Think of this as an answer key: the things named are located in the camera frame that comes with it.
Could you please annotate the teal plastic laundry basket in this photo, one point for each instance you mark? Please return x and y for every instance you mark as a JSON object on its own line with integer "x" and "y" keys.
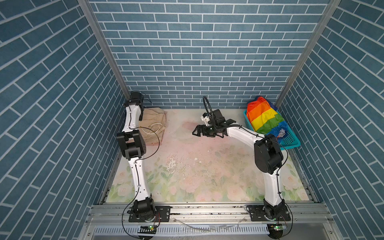
{"x": 289, "y": 142}

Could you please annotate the aluminium front rail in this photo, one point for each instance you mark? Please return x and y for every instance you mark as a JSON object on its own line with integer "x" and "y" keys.
{"x": 211, "y": 221}

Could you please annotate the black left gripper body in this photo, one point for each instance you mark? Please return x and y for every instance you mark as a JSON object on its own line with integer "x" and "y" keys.
{"x": 140, "y": 115}

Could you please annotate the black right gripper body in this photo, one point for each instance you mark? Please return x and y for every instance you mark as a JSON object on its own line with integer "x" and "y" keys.
{"x": 209, "y": 131}

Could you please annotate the left controller board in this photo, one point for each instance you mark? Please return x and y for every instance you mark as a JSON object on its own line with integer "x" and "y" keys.
{"x": 147, "y": 232}

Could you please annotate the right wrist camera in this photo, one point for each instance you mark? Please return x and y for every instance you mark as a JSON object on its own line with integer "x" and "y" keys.
{"x": 214, "y": 118}

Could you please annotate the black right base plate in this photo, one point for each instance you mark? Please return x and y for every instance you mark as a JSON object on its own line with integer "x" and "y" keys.
{"x": 259, "y": 213}

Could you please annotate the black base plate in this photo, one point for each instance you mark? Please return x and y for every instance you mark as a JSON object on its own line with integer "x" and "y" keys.
{"x": 159, "y": 214}
{"x": 259, "y": 213}

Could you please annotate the aluminium right corner post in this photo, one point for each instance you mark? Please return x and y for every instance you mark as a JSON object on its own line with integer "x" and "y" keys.
{"x": 318, "y": 30}

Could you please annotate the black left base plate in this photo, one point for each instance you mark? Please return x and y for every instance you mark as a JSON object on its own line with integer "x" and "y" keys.
{"x": 159, "y": 214}

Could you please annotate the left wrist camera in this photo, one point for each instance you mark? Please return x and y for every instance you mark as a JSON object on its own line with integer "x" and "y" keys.
{"x": 136, "y": 96}

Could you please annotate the aluminium left corner post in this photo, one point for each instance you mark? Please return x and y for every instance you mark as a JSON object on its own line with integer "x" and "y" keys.
{"x": 93, "y": 22}

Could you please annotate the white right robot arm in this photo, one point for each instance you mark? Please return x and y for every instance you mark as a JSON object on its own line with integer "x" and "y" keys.
{"x": 268, "y": 158}

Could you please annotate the red shorts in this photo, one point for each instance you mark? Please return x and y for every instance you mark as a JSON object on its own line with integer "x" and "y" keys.
{"x": 265, "y": 119}

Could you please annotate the aluminium corner post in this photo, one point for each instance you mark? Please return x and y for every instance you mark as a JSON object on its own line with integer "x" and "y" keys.
{"x": 93, "y": 22}
{"x": 318, "y": 30}

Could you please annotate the beige shorts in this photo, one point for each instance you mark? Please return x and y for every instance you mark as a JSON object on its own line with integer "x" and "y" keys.
{"x": 153, "y": 126}

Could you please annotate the right controller board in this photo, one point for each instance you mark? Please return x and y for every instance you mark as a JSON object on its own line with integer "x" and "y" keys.
{"x": 276, "y": 231}

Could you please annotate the controller board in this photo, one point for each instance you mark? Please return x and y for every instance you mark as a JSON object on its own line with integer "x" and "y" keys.
{"x": 147, "y": 232}
{"x": 276, "y": 231}

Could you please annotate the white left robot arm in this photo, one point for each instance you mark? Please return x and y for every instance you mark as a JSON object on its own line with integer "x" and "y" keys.
{"x": 133, "y": 148}

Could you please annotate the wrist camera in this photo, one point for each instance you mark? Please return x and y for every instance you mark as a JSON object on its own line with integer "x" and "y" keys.
{"x": 214, "y": 118}
{"x": 136, "y": 96}

